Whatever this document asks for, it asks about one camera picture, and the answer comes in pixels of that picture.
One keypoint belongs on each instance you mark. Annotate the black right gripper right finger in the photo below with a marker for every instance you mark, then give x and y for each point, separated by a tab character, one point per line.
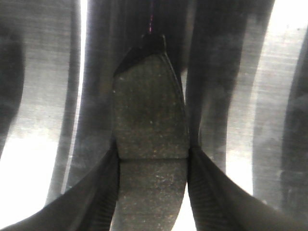
218	204

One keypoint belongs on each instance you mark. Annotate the brake pad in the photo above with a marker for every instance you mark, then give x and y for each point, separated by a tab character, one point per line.
151	135

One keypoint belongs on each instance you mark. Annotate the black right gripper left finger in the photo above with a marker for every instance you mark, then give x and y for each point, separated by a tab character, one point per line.
88	206

